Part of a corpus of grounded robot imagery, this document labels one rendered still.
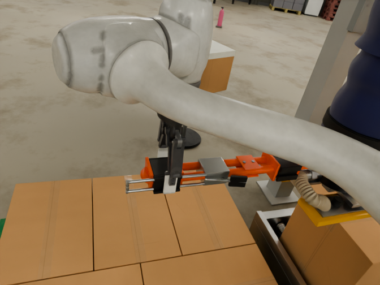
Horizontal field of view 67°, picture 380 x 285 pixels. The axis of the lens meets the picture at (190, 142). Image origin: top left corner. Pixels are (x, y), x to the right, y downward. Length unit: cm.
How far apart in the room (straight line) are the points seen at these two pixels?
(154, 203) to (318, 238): 84
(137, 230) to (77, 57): 121
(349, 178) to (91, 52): 37
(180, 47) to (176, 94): 15
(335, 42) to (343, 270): 142
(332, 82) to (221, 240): 133
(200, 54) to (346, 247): 99
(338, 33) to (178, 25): 175
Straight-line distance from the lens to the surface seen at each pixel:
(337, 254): 135
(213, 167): 76
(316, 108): 229
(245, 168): 79
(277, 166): 83
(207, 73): 267
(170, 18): 53
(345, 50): 219
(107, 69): 42
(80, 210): 164
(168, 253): 146
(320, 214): 95
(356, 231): 132
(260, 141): 38
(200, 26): 53
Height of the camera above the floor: 175
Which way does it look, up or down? 34 degrees down
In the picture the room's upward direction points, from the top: 10 degrees clockwise
